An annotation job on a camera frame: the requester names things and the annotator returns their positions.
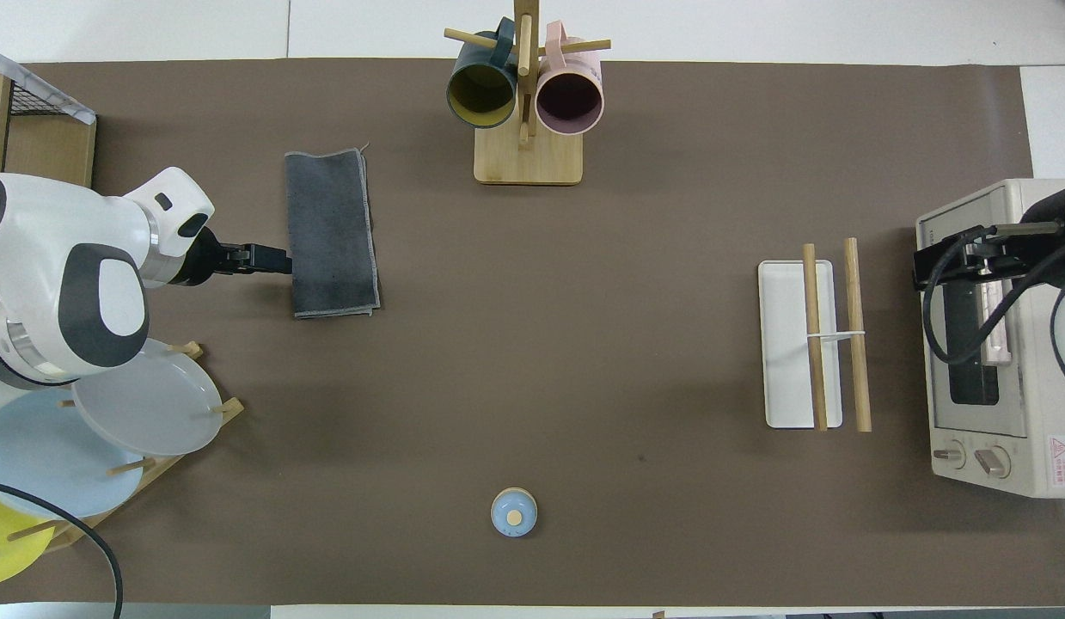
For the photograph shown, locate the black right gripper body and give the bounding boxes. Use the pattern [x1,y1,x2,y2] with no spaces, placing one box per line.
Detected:
[1022,187,1065,263]

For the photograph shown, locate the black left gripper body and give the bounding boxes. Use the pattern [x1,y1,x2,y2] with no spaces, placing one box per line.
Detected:
[167,228,228,286]

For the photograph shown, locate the purple and grey towel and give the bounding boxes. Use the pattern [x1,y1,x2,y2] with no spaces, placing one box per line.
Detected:
[284,146,383,321]

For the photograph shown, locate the white towel rack wooden bars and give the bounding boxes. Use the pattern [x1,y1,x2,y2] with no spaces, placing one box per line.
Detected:
[757,238,872,433]

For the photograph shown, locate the wooden plate rack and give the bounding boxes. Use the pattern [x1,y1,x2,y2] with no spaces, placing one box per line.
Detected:
[6,340,246,554]

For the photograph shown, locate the grey plate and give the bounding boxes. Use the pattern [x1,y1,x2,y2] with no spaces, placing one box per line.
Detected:
[71,338,224,457]

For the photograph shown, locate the cream toaster oven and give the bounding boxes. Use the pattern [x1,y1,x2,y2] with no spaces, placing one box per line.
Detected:
[915,178,1065,499]

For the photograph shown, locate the brown table mat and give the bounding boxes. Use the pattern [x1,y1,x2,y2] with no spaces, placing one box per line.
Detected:
[0,58,1065,607]

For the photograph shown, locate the light blue plate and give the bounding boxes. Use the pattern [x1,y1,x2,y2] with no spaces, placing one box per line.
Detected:
[0,389,146,520]

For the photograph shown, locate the dark teal mug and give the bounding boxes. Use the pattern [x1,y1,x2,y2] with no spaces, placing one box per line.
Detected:
[447,17,519,130]

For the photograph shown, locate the wooden mug tree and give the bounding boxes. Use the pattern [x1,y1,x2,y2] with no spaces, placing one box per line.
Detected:
[444,0,612,187]

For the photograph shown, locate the pink mug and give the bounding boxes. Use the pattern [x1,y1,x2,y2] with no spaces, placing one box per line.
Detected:
[535,21,604,137]

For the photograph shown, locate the yellow plate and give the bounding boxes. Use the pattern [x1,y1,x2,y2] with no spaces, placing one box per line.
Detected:
[0,488,57,588]

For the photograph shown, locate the small blue lidded jar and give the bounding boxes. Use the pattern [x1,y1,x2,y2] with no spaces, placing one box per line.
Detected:
[491,487,538,539]

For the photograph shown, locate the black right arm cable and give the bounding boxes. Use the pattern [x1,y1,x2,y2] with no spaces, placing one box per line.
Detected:
[922,225,1065,367]

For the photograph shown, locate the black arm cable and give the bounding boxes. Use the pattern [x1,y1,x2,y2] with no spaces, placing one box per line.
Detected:
[922,225,1065,367]
[0,479,125,619]

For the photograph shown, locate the black wire basket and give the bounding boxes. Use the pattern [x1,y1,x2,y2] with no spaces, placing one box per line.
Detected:
[1,77,48,118]

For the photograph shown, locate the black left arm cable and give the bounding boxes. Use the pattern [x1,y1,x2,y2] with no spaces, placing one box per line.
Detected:
[0,479,125,619]

